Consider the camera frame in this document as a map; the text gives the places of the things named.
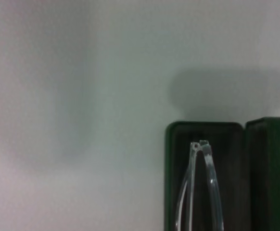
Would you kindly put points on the clear white glasses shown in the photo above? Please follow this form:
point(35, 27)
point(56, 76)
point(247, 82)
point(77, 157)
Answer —
point(211, 168)

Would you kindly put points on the green glasses case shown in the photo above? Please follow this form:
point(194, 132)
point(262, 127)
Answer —
point(270, 180)

